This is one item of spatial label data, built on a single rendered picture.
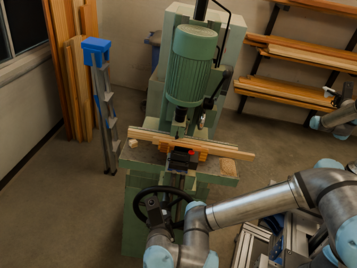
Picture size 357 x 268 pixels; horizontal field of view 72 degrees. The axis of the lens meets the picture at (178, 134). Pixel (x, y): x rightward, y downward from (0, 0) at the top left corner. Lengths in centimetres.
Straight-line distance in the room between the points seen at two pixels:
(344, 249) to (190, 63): 76
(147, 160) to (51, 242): 107
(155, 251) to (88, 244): 137
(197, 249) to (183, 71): 66
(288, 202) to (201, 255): 26
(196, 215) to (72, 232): 142
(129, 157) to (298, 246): 91
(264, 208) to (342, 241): 20
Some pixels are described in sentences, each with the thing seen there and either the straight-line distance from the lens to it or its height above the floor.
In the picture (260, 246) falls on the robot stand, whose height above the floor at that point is 21.
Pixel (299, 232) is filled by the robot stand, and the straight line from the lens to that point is 146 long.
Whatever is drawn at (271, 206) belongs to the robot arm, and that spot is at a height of 125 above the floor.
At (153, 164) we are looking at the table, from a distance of 122.
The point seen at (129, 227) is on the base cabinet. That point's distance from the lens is 165.
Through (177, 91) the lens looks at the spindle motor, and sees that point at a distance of 108.
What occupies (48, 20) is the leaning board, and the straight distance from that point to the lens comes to 231.
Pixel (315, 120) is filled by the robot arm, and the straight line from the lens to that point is 153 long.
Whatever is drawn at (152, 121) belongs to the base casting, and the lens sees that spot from 169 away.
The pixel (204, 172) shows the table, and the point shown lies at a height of 90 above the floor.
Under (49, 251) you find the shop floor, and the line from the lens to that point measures 203.
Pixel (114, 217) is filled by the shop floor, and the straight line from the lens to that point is 211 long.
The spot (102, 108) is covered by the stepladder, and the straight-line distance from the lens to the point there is 199.
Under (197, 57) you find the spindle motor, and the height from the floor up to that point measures 143.
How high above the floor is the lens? 174
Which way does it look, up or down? 36 degrees down
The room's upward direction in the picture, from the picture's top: 12 degrees clockwise
